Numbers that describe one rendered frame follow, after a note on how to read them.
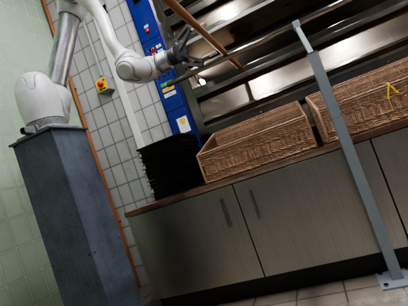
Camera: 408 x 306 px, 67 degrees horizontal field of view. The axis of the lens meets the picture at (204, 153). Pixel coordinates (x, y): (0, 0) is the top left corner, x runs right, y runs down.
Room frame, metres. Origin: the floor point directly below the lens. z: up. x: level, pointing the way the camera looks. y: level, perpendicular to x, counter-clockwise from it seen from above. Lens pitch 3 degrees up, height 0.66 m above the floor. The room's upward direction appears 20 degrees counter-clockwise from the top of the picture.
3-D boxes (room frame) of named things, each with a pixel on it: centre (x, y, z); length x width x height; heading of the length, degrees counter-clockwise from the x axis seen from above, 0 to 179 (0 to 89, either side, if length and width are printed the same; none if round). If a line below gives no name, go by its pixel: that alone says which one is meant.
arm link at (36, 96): (1.27, 0.58, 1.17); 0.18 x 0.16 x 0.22; 16
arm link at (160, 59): (1.40, 0.03, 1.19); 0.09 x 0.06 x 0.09; 161
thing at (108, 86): (2.16, 0.51, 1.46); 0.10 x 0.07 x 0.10; 71
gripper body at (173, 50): (1.38, -0.04, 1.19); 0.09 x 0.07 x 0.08; 71
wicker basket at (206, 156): (1.65, -0.29, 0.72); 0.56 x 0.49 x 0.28; 73
